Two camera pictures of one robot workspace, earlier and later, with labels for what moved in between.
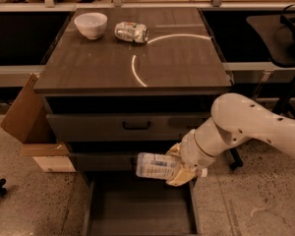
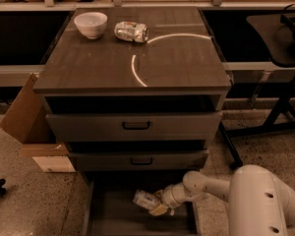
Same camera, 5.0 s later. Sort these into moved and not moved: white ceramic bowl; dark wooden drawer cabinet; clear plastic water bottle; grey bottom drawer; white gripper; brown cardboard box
Moved: clear plastic water bottle; white gripper
Not moved: brown cardboard box; dark wooden drawer cabinet; white ceramic bowl; grey bottom drawer
